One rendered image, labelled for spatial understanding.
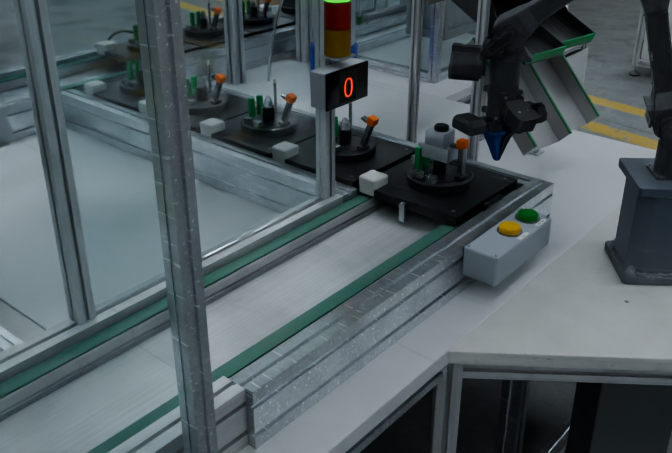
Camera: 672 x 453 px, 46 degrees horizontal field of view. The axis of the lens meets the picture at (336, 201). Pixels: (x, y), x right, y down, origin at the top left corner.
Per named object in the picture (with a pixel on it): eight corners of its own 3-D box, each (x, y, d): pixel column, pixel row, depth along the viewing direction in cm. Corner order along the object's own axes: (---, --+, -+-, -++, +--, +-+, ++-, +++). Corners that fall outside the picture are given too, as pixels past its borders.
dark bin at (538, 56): (562, 55, 174) (578, 27, 169) (524, 66, 166) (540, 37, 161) (478, -17, 186) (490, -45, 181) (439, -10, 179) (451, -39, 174)
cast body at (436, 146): (458, 157, 163) (461, 125, 160) (447, 164, 160) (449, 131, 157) (424, 147, 168) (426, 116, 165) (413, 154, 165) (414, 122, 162)
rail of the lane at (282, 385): (548, 224, 172) (554, 179, 167) (255, 449, 111) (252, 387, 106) (525, 217, 175) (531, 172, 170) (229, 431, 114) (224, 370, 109)
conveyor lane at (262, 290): (512, 224, 172) (516, 182, 168) (225, 429, 114) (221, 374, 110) (405, 188, 189) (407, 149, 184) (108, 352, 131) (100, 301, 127)
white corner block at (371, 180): (388, 191, 166) (389, 174, 164) (375, 199, 163) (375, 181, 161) (370, 185, 169) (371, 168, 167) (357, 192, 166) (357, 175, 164)
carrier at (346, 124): (418, 157, 183) (420, 105, 178) (352, 190, 166) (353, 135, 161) (338, 133, 197) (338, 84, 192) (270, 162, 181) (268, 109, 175)
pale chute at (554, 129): (559, 141, 182) (572, 132, 178) (522, 155, 174) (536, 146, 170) (499, 39, 187) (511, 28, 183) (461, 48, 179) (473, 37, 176)
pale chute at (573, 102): (587, 124, 192) (600, 115, 188) (553, 137, 184) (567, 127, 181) (529, 27, 197) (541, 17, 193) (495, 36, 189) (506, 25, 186)
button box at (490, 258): (548, 244, 156) (552, 216, 153) (494, 287, 141) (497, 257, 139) (517, 233, 160) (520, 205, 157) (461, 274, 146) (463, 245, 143)
